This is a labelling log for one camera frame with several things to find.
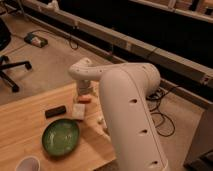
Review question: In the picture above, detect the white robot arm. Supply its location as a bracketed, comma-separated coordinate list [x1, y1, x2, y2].
[69, 58, 170, 171]

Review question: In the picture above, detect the green bowl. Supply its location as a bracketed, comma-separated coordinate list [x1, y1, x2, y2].
[42, 118, 80, 157]

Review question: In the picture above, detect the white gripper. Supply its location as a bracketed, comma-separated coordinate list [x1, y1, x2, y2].
[74, 80, 98, 102]

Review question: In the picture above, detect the white sponge block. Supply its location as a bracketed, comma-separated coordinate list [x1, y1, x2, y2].
[72, 104, 85, 120]

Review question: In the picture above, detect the power strip on floor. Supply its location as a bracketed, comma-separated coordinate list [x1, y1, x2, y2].
[24, 33, 48, 48]

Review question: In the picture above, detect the white plastic bottle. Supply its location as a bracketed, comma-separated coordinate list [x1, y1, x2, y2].
[97, 116, 109, 134]

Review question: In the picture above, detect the black office chair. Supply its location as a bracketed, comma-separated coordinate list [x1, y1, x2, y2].
[0, 18, 32, 92]

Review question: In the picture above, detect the black cable bundle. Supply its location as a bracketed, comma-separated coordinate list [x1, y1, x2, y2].
[145, 87, 177, 138]

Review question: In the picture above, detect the orange red pepper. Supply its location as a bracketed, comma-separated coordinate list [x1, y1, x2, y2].
[77, 96, 91, 103]

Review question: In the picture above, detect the black rectangular block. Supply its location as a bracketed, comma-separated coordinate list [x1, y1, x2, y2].
[45, 106, 66, 118]

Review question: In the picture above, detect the long metal rail frame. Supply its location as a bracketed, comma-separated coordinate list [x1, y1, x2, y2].
[17, 0, 213, 88]

